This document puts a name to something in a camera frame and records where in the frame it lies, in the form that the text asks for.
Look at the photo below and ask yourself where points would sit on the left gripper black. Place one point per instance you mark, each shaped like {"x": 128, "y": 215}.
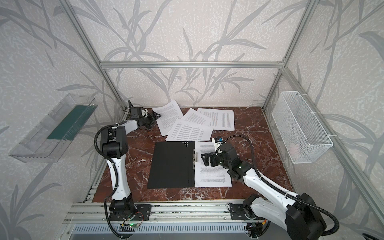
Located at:
{"x": 148, "y": 119}

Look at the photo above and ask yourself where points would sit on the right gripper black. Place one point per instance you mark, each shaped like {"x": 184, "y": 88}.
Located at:
{"x": 210, "y": 159}

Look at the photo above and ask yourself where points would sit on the folder white cover black inside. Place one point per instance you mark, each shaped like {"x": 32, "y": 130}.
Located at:
{"x": 172, "y": 167}

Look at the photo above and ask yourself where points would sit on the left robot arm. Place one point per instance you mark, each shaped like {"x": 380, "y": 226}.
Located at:
{"x": 111, "y": 143}

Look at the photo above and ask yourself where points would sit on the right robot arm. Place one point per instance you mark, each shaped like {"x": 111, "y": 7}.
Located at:
{"x": 291, "y": 212}

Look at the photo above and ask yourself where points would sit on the metal folder clip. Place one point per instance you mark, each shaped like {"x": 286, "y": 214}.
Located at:
{"x": 195, "y": 159}

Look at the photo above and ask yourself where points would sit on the printed sheet under pile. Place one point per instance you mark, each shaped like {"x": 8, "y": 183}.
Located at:
{"x": 196, "y": 117}

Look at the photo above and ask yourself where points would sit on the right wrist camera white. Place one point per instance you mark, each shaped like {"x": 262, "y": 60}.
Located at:
{"x": 217, "y": 141}

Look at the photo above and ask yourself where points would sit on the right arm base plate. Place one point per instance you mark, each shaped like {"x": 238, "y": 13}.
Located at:
{"x": 237, "y": 212}

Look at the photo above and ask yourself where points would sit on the aluminium frame horizontal bar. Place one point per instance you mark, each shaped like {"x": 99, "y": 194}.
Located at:
{"x": 242, "y": 65}

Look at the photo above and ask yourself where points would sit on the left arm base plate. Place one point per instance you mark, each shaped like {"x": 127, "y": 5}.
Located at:
{"x": 142, "y": 214}

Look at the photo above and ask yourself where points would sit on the white wire mesh basket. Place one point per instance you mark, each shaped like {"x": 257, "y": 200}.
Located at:
{"x": 303, "y": 135}

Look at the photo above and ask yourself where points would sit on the clear plastic wall tray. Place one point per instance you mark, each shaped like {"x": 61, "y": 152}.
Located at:
{"x": 48, "y": 141}

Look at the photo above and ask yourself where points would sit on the aluminium front rail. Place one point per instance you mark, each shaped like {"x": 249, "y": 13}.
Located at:
{"x": 206, "y": 211}

